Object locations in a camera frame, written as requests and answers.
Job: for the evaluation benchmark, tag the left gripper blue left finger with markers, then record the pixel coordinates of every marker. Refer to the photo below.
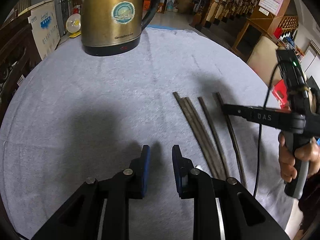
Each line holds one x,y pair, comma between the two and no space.
138,180

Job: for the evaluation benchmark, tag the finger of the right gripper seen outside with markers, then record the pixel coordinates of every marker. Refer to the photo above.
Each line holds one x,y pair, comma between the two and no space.
271,117

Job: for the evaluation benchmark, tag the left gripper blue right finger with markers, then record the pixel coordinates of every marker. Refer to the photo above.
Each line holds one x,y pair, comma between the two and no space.
182,167

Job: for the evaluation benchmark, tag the red plastic child chair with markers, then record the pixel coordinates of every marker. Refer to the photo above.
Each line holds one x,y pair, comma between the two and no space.
279,91

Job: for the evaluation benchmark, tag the beige sofa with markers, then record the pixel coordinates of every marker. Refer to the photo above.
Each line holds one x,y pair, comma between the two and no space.
263,58

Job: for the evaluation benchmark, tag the wooden stair railing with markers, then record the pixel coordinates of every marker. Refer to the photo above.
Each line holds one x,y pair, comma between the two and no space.
216,11

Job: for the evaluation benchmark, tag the small white fan heater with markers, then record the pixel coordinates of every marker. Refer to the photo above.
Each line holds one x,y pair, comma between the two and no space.
73,25

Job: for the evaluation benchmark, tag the gold electric kettle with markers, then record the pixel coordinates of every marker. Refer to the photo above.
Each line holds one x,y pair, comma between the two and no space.
111,27

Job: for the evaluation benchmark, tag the dark wooden sideboard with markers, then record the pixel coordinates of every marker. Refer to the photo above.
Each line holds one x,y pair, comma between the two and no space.
19,56

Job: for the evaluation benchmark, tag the white chest freezer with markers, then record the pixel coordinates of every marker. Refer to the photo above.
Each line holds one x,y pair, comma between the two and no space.
44,26

